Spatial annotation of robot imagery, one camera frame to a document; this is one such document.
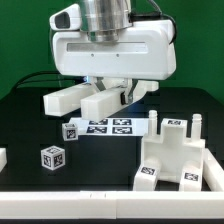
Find white right border rail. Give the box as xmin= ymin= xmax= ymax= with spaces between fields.
xmin=203 ymin=148 xmax=224 ymax=192

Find small white tagged block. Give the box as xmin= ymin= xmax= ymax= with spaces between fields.
xmin=62 ymin=123 xmax=78 ymax=141

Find grey corrugated arm hose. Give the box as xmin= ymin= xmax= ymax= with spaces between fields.
xmin=129 ymin=0 xmax=178 ymax=45

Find white border rail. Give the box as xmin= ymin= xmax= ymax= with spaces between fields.
xmin=0 ymin=191 xmax=224 ymax=219
xmin=203 ymin=148 xmax=224 ymax=192

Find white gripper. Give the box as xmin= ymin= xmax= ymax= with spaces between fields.
xmin=49 ymin=3 xmax=176 ymax=105

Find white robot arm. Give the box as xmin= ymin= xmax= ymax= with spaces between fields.
xmin=49 ymin=0 xmax=176 ymax=80

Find flat white tagged base plate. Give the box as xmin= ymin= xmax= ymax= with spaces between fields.
xmin=70 ymin=117 xmax=148 ymax=136

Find long chair side piece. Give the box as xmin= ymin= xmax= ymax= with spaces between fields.
xmin=43 ymin=82 xmax=100 ymax=117
xmin=80 ymin=79 xmax=160 ymax=122

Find small tagged cube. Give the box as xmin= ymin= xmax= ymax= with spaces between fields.
xmin=41 ymin=146 xmax=65 ymax=171

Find white left border block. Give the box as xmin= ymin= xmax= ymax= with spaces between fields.
xmin=0 ymin=148 xmax=7 ymax=172

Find white front border rail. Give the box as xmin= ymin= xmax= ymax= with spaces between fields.
xmin=0 ymin=191 xmax=224 ymax=219

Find black cables on table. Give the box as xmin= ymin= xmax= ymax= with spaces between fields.
xmin=11 ymin=69 xmax=84 ymax=93

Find white chair seat block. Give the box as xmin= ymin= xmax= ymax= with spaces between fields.
xmin=141 ymin=110 xmax=205 ymax=183

